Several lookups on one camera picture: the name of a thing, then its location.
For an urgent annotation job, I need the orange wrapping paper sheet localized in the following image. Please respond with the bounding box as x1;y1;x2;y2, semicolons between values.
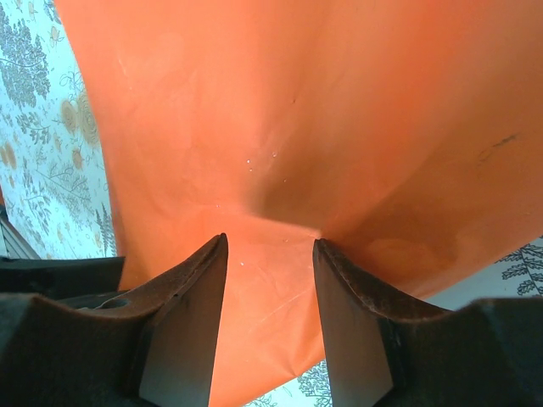
53;0;543;407

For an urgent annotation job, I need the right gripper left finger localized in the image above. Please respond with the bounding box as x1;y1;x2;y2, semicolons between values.
0;232;230;407

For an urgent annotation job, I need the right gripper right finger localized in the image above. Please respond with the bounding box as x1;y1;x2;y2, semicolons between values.
312;237;543;407

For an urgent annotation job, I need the wide aluminium frame rail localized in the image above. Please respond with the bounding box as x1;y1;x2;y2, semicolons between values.
0;211;42;260

